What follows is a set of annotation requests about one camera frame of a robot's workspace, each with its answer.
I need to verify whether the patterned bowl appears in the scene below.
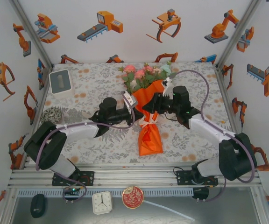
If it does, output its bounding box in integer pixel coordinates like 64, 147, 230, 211
40, 106, 63, 125

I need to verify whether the black control box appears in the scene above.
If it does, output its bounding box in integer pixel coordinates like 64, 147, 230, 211
192, 187, 210, 203
63, 186, 82, 199

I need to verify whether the narrow aluminium frame rail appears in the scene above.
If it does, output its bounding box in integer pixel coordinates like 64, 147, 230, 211
215, 64, 263, 185
20, 65, 56, 170

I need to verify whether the white floral print tablecloth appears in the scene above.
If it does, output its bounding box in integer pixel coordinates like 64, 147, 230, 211
29, 62, 239, 165

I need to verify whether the black computer mouse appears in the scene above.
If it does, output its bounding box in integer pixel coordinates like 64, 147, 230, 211
30, 194, 48, 219

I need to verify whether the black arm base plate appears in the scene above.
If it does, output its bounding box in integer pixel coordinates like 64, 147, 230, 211
52, 171, 95, 187
176, 169, 219, 187

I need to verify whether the orange wrapping paper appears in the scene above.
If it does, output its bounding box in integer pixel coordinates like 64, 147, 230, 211
131, 79, 165, 156

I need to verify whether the peach artificial flower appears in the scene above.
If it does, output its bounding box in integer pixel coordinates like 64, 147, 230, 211
153, 67, 163, 81

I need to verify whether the cream satin ribbon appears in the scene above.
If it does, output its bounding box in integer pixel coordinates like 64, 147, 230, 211
140, 111, 160, 128

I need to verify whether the grey slotted cable duct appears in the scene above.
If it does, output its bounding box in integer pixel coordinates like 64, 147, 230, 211
16, 188, 193, 198

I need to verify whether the pale teal artificial flower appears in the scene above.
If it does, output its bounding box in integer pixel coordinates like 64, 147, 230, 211
160, 60, 177, 81

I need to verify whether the red round tin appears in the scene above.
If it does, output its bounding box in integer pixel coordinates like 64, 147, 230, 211
121, 185, 145, 210

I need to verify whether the clear plastic tube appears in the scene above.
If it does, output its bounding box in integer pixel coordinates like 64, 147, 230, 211
143, 201, 196, 221

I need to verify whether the white tissue box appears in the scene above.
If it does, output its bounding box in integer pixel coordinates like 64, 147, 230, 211
48, 69, 76, 95

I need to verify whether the purple cable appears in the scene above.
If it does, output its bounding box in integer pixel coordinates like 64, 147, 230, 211
35, 92, 136, 203
173, 69, 258, 203

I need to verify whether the pink artificial flower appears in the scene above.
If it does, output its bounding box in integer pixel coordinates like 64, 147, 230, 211
118, 64, 137, 91
142, 62, 155, 84
133, 69, 147, 91

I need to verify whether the wide aluminium frame rail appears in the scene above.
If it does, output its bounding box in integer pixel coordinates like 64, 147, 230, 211
7, 163, 262, 189

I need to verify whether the white square clock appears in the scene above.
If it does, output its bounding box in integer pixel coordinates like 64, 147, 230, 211
92, 191, 113, 215

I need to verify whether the aluminium frame post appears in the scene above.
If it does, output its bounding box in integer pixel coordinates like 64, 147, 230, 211
8, 0, 55, 68
215, 0, 262, 68

